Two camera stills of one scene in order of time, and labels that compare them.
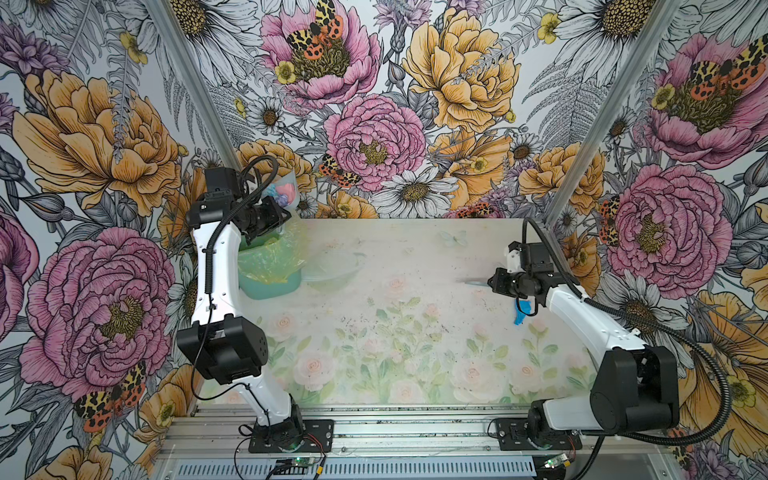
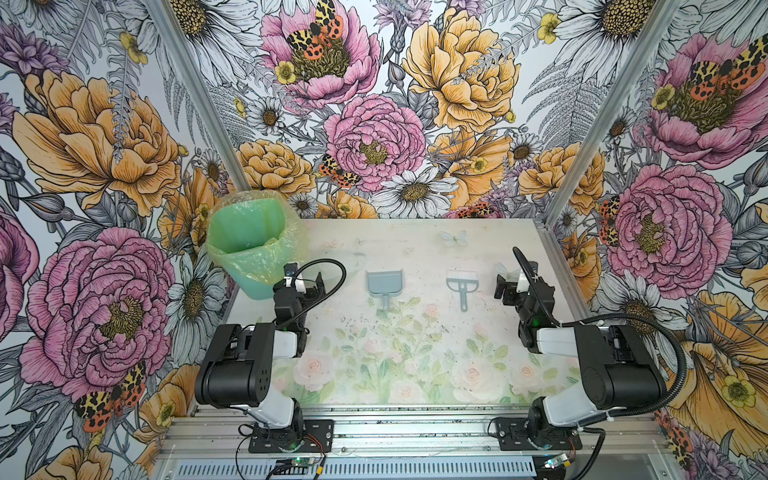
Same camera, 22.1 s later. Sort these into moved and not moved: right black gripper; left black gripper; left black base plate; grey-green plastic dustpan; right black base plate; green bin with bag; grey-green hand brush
Moved: grey-green plastic dustpan; right black gripper; grey-green hand brush; left black gripper
Not moved: right black base plate; left black base plate; green bin with bag
